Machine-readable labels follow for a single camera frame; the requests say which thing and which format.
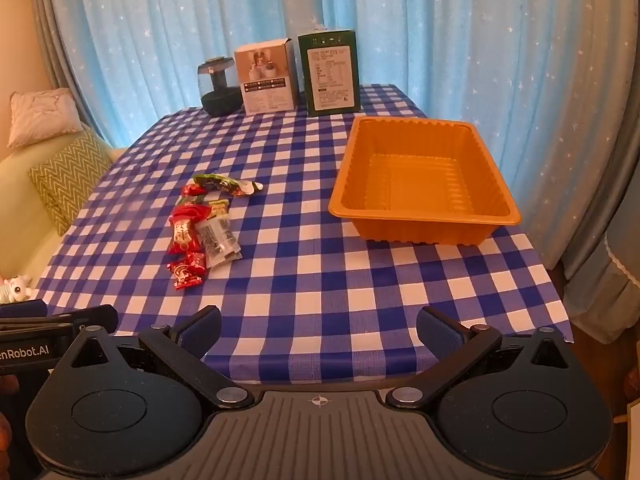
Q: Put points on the green cardboard box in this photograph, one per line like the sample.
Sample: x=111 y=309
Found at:
x=332 y=75

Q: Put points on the pink pillow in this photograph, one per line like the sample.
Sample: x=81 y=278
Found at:
x=42 y=115

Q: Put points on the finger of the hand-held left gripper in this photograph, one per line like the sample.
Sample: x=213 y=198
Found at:
x=22 y=308
x=95 y=319

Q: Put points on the yellow green candy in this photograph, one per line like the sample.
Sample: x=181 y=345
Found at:
x=219 y=207

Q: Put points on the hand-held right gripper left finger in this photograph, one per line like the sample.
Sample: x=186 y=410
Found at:
x=200 y=332

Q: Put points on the blue star curtain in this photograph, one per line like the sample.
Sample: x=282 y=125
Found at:
x=400 y=25

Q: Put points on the small red snack packet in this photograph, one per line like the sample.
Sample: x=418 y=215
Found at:
x=192 y=191

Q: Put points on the white plush toy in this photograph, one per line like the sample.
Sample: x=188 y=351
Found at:
x=15 y=289

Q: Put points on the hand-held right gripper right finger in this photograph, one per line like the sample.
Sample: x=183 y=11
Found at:
x=440 y=332

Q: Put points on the red white snack packet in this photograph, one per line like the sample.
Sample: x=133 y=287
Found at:
x=182 y=235

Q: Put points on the green snack packet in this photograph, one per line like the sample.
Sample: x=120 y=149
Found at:
x=220 y=182

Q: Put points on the white cardboard box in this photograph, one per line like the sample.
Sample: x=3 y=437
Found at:
x=267 y=85

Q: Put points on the green zigzag cushion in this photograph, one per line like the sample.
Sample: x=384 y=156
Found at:
x=65 y=180

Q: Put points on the lace trimmed grey curtain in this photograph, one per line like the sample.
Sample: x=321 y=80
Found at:
x=610 y=300

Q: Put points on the person's left hand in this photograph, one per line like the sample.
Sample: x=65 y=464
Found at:
x=7 y=390

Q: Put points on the clear dark snack packet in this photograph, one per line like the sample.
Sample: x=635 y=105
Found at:
x=217 y=242

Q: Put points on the orange plastic tray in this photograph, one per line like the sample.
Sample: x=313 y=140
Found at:
x=425 y=180

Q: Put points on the pale green sofa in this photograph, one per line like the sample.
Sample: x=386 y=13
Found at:
x=20 y=210

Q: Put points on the dark glass humidifier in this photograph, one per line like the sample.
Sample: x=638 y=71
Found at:
x=217 y=95

